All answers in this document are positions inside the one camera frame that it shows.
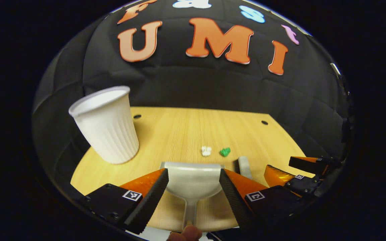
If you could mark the wooden desktop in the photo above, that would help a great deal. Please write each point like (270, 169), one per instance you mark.
(179, 134)

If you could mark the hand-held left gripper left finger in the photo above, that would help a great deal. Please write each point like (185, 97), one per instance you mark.
(147, 204)

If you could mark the green paper ball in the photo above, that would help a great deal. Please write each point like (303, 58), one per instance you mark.
(225, 152)

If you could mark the white plastic dustpan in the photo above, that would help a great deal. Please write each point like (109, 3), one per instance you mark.
(193, 180)

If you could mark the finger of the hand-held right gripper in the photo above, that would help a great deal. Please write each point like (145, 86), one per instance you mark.
(300, 184)
(305, 164)

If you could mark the white ribbed cup garbage bin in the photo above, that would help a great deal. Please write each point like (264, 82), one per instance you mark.
(107, 127)

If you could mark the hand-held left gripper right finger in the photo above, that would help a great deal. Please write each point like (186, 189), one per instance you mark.
(235, 201)

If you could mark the small white broom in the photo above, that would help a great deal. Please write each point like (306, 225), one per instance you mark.
(245, 165)

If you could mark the white paper ball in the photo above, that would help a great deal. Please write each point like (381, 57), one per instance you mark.
(206, 151)

